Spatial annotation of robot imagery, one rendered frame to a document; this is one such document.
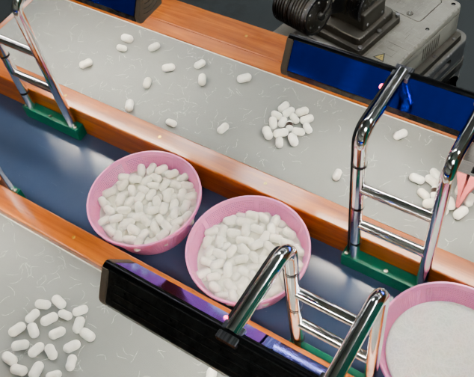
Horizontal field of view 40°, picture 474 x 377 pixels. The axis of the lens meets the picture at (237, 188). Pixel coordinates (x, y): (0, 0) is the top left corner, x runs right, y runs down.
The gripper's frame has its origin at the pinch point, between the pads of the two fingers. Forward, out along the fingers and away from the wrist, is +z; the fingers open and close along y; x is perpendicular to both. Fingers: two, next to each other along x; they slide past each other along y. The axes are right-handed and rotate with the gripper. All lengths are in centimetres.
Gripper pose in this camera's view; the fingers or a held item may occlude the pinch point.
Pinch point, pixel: (458, 203)
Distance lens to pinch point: 145.6
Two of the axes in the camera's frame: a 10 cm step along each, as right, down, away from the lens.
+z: -3.2, 9.3, 1.9
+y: 8.4, 3.7, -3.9
